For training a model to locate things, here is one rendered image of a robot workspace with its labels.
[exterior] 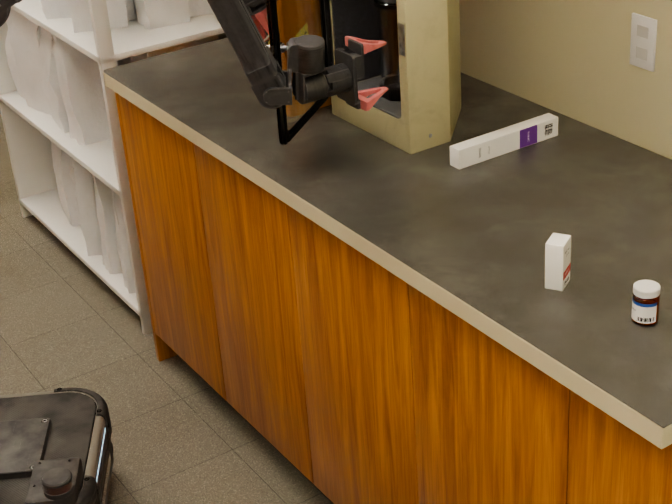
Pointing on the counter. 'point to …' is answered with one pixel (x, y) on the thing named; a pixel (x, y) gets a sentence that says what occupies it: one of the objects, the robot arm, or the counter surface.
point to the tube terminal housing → (419, 80)
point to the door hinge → (328, 32)
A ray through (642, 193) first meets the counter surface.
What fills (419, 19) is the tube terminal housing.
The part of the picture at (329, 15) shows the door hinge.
